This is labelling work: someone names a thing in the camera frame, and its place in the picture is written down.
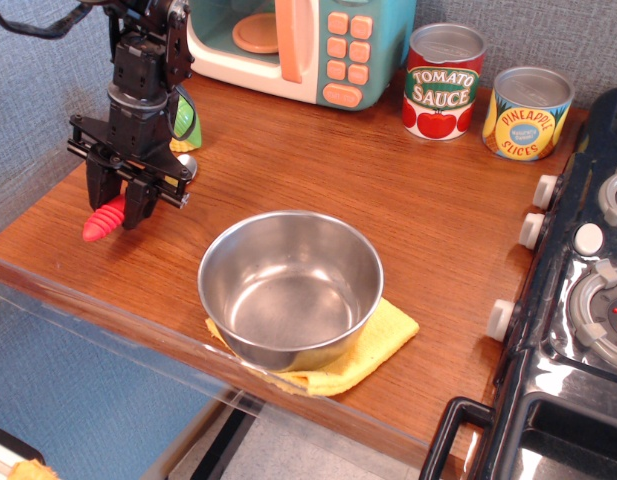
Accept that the white stove knob lower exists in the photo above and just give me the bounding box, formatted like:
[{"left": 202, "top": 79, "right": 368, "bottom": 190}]
[{"left": 486, "top": 299, "right": 516, "bottom": 342}]

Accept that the teal toy microwave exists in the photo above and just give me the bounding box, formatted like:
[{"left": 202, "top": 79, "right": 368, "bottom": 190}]
[{"left": 188, "top": 1, "right": 416, "bottom": 111}]

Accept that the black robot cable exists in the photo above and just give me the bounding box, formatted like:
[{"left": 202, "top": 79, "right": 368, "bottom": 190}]
[{"left": 0, "top": 0, "right": 109, "bottom": 41}]

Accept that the orange object at corner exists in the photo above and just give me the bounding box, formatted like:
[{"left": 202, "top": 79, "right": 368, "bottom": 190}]
[{"left": 7, "top": 460, "right": 59, "bottom": 480}]

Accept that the yellow folded cloth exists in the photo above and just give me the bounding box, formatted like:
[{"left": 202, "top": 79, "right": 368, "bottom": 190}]
[{"left": 204, "top": 297, "right": 421, "bottom": 398}]

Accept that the white stove knob upper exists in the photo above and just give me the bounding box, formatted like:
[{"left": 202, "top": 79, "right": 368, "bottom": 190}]
[{"left": 532, "top": 175, "right": 559, "bottom": 210}]

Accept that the black toy stove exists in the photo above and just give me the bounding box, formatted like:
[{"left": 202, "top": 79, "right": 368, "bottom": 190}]
[{"left": 420, "top": 88, "right": 617, "bottom": 479}]

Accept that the white stove knob middle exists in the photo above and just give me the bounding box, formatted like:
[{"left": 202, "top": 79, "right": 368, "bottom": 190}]
[{"left": 518, "top": 213, "right": 545, "bottom": 250}]

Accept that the red-handled metal spoon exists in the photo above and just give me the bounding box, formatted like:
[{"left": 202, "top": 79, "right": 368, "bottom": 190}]
[{"left": 82, "top": 153, "right": 198, "bottom": 242}]

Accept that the green yellow toy corn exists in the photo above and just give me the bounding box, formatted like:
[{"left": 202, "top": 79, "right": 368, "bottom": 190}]
[{"left": 170, "top": 96, "right": 203, "bottom": 153}]

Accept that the tomato sauce can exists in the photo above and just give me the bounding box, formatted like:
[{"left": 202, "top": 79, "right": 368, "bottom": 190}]
[{"left": 402, "top": 23, "right": 487, "bottom": 141}]

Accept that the silver metal pot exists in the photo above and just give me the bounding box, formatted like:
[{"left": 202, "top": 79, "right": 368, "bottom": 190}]
[{"left": 197, "top": 210, "right": 384, "bottom": 372}]

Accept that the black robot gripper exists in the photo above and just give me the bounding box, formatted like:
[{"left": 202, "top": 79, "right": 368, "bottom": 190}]
[{"left": 68, "top": 89, "right": 194, "bottom": 230}]

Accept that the white stove knob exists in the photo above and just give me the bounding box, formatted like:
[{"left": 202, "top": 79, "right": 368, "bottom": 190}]
[
  {"left": 486, "top": 299, "right": 516, "bottom": 342},
  {"left": 532, "top": 175, "right": 559, "bottom": 210},
  {"left": 518, "top": 213, "right": 545, "bottom": 250}
]

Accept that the pineapple slices can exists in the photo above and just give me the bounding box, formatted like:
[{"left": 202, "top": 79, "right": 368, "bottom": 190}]
[{"left": 482, "top": 66, "right": 575, "bottom": 162}]

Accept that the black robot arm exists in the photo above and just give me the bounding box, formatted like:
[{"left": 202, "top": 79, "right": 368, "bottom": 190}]
[{"left": 68, "top": 1, "right": 197, "bottom": 230}]

